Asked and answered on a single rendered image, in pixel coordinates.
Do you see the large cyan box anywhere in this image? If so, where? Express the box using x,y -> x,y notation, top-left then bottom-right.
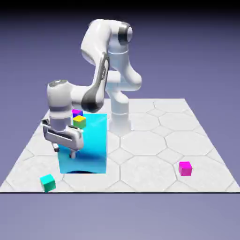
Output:
58,113 -> 108,174

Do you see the small teal cube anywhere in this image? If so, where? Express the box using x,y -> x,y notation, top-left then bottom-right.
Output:
39,174 -> 57,193

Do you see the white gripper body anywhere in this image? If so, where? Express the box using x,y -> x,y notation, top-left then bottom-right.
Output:
42,124 -> 84,152

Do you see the small magenta cube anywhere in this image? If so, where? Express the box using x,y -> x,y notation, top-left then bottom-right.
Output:
178,161 -> 193,177

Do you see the small yellow cube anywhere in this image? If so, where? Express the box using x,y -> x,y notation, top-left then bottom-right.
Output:
73,115 -> 87,129

